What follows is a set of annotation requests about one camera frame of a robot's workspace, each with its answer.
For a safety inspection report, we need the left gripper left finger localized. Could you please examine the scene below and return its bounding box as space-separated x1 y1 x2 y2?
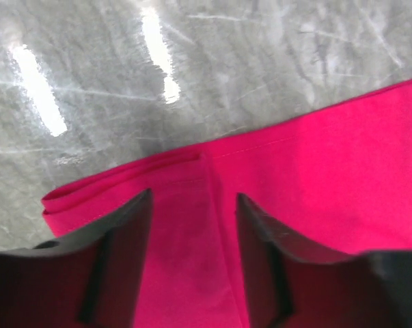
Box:
0 190 153 327

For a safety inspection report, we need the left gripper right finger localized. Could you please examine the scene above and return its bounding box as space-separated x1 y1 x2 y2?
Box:
236 193 412 327

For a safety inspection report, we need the pink t shirt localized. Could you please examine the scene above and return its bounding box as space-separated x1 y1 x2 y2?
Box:
42 80 412 327

